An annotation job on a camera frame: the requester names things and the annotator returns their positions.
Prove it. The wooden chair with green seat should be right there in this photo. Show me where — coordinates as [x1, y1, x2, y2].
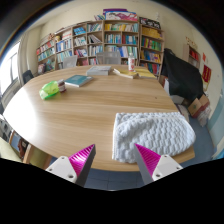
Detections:
[0, 129, 53, 169]

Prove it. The grey mesh chair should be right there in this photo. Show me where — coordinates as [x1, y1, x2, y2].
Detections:
[62, 55, 79, 70]
[95, 51, 122, 66]

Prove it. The white box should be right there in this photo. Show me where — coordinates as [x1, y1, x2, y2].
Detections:
[163, 78, 185, 105]

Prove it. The white knitted towel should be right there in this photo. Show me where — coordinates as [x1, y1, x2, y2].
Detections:
[111, 111, 197, 164]

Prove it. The window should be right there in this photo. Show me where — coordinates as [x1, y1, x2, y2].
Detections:
[0, 41, 22, 96]

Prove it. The white bottle with red label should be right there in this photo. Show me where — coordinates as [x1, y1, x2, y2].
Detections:
[127, 52, 137, 73]

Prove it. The black cloth cover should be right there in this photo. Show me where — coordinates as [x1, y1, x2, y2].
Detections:
[160, 48, 204, 101]

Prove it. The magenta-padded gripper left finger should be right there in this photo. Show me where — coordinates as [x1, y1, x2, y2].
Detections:
[45, 143, 97, 188]

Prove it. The teal book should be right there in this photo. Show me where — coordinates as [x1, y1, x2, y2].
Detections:
[64, 74, 94, 88]

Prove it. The wooden bookshelf unit with books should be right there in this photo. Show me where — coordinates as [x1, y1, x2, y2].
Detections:
[35, 8, 166, 78]

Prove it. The small dark jar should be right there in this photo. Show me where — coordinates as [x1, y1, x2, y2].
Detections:
[57, 78, 67, 93]

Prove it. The cardboard box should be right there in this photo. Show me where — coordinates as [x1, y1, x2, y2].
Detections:
[187, 94, 211, 118]

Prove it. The yellow folder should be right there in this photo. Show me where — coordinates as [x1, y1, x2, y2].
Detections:
[134, 67, 158, 80]

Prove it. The green plastic bag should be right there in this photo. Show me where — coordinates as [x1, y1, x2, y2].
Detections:
[38, 80, 60, 101]

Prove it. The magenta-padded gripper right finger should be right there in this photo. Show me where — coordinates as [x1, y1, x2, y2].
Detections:
[134, 143, 184, 186]

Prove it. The black office chair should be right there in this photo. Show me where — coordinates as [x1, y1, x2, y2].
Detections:
[22, 69, 35, 84]

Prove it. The red hanging decoration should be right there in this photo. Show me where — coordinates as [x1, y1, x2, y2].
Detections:
[201, 64, 213, 83]

